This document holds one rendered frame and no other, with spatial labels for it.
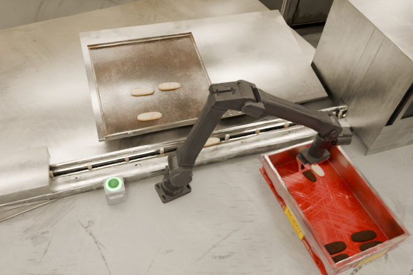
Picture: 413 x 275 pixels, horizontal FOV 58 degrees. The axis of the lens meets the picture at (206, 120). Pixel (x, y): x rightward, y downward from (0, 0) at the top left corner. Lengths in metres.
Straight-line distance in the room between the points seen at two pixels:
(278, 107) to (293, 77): 0.69
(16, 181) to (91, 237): 0.32
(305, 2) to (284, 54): 1.71
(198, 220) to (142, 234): 0.20
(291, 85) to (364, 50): 0.37
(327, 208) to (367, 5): 0.82
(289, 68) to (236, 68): 0.27
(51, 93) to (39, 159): 0.46
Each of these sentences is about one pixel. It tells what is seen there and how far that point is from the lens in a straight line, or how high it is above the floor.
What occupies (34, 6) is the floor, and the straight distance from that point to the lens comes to 4.16.
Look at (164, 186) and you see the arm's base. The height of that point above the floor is 0.87.
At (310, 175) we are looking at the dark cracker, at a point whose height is 0.83.
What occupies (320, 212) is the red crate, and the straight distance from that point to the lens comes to 1.49.
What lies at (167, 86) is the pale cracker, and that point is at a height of 0.93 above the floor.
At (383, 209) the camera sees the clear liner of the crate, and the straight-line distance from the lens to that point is 1.49.
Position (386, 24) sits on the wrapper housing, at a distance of 1.61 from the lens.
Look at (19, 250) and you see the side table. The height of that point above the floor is 0.82.
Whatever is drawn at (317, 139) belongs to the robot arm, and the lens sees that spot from 1.39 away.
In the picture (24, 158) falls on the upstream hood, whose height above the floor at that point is 0.92.
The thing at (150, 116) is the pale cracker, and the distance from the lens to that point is 1.55.
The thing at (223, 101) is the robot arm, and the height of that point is 1.31.
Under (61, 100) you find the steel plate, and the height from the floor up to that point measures 0.82.
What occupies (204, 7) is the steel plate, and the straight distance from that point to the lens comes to 2.41.
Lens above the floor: 2.04
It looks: 47 degrees down
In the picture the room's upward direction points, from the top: 6 degrees clockwise
